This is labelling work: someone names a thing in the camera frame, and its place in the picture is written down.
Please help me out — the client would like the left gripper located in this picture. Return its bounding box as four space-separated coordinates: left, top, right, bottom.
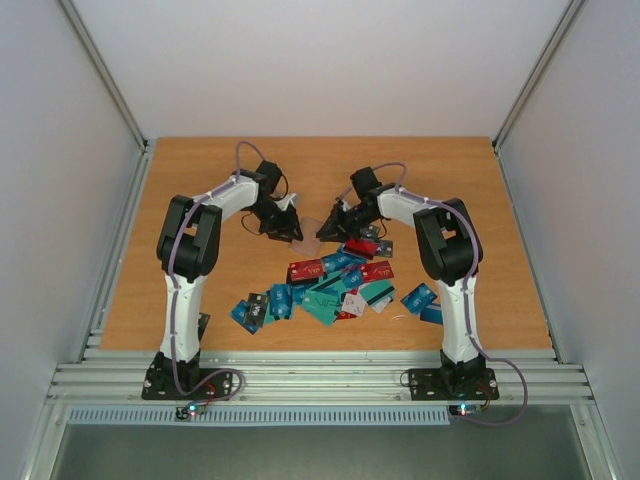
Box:
249 200 304 243

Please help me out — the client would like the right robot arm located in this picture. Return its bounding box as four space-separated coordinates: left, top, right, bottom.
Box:
316 167 486 399

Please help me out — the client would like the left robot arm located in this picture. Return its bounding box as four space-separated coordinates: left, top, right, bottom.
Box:
143 160 303 399

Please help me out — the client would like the black card top right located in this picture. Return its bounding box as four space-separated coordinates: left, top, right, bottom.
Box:
360 225 381 241

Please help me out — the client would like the red card upper right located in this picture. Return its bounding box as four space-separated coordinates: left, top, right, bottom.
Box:
343 239 378 259

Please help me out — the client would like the red VIP card upper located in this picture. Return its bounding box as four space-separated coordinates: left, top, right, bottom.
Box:
286 259 325 285

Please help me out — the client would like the red vip card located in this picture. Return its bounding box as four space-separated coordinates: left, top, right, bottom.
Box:
358 260 394 283
286 259 325 285

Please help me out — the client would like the red VIP card centre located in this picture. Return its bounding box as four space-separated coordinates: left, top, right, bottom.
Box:
358 260 394 283

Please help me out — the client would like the white card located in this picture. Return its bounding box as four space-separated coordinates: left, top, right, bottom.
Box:
339 293 367 318

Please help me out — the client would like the teal VIP card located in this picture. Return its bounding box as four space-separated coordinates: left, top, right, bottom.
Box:
301 290 341 326

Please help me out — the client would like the black VIP card left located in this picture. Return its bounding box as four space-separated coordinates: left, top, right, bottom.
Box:
245 293 268 328

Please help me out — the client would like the blue card left bottom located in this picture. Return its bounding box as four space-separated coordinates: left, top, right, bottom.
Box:
230 300 259 335

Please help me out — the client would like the blue card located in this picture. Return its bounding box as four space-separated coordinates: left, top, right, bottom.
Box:
230 300 259 335
401 283 437 316
419 303 443 325

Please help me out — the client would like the black card lone left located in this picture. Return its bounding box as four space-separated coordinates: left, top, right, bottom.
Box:
197 312 210 341

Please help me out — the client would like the blue card far right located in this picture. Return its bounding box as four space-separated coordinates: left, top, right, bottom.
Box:
419 303 443 325

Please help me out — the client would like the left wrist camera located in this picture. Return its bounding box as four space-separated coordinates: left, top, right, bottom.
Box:
276 193 299 211

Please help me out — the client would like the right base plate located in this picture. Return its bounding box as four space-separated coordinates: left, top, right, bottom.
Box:
408 368 500 402

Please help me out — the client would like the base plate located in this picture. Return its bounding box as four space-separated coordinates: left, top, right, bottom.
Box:
141 357 234 401
408 368 500 402

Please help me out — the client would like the left base plate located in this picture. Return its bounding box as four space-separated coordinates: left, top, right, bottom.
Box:
141 357 234 401

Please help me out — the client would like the blue slotted cable duct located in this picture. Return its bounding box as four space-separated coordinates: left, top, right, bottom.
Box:
67 405 450 427

